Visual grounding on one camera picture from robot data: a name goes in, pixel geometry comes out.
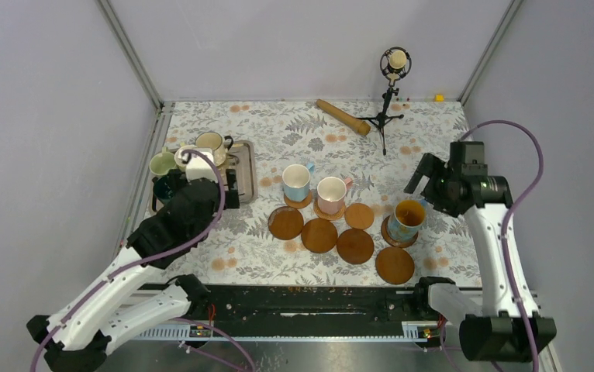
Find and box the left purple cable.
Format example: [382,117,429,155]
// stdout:
[29,150,226,372]

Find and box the blue mug orange inside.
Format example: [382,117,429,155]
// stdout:
[386,199,426,244]

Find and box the floral patterned table mat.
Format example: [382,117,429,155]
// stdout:
[152,102,497,288]

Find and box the dark green mug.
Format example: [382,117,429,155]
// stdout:
[152,175,175,205]

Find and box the microphone on black tripod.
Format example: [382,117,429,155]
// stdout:
[359,46,413,156]

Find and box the purple cable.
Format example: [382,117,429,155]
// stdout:
[29,150,226,372]
[438,119,546,372]

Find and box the light green mug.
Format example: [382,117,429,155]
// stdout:
[148,147,177,177]

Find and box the wooden rolling pin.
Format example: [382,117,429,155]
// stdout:
[316,99,371,136]

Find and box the woven rattan coaster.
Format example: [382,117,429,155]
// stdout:
[313,201,347,221]

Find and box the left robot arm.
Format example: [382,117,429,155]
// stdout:
[26,174,226,371]

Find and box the metal serving tray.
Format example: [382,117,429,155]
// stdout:
[149,139,259,215]

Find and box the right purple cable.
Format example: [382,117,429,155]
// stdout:
[438,119,546,372]

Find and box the light cork coaster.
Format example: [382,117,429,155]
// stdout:
[283,191,313,209]
[344,203,375,229]

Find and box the pink mug white inside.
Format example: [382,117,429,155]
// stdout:
[316,177,353,214]

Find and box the light blue mug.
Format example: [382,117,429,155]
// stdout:
[282,163,315,202]

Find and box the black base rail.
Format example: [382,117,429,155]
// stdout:
[163,274,447,340]

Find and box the dark scuffed brown coaster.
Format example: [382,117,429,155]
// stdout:
[381,216,419,249]

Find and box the beige mug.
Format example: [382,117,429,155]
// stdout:
[195,132,234,167]

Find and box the glossy brown coaster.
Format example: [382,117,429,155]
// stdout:
[268,206,304,240]

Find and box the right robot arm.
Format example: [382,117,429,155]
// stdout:
[405,141,557,363]

